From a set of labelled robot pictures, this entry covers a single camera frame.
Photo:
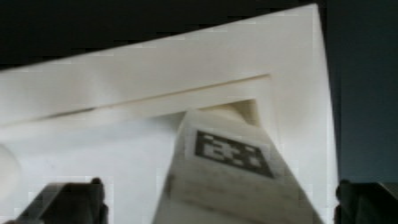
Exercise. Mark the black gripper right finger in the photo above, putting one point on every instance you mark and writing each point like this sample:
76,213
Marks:
369,203

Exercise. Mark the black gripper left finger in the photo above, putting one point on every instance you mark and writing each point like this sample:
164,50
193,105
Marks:
69,204

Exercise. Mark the white square tabletop part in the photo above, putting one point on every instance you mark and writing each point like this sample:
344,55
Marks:
113,144

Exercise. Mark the white table leg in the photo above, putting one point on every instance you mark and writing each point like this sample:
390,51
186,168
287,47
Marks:
230,185

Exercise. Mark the white U-shaped obstacle fence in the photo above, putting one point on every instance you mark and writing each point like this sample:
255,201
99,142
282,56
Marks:
269,46

